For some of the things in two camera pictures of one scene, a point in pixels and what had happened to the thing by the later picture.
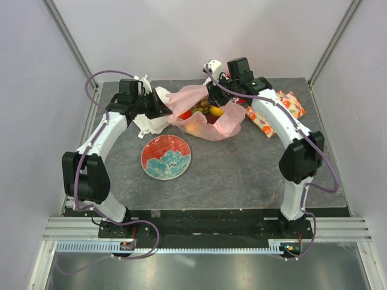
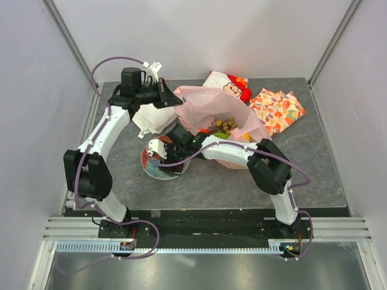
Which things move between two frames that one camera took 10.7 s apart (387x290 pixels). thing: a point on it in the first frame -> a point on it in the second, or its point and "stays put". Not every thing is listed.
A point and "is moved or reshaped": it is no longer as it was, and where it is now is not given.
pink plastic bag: x=227 y=126 is moved or reshaped
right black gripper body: x=220 y=96 -> x=175 y=153
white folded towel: x=146 y=125 stays put
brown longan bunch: x=204 y=107 -> x=219 y=125
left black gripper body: x=148 y=104 -> x=155 y=94
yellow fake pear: x=216 y=111 -> x=247 y=136
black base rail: x=244 y=223 stays put
